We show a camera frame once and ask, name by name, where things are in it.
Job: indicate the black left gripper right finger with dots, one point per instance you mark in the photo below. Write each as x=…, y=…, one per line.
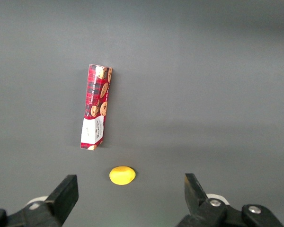
x=196, y=201

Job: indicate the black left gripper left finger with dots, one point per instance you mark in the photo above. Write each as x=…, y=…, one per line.
x=61, y=196

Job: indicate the yellow lemon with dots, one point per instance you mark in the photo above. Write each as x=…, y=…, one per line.
x=122, y=175

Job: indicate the red tartan cookie box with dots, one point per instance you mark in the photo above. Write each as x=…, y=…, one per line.
x=96, y=106

